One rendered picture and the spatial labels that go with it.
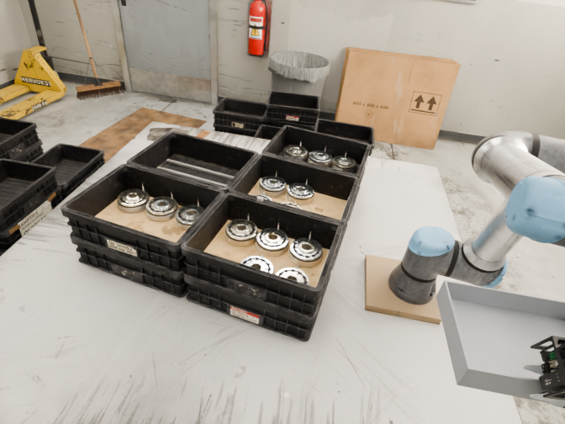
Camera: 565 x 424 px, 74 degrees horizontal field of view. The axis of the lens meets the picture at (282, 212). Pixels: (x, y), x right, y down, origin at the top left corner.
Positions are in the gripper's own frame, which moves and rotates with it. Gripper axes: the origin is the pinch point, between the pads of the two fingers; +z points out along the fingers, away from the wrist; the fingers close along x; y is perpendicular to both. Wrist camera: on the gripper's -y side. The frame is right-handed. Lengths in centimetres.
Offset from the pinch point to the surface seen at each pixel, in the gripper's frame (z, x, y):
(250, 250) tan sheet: 39, -40, 57
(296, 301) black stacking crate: 30, -21, 41
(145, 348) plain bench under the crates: 42, -7, 80
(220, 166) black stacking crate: 53, -85, 77
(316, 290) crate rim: 22.8, -22.0, 36.6
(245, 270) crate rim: 24, -25, 55
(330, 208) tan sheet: 47, -66, 32
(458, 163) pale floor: 190, -249, -105
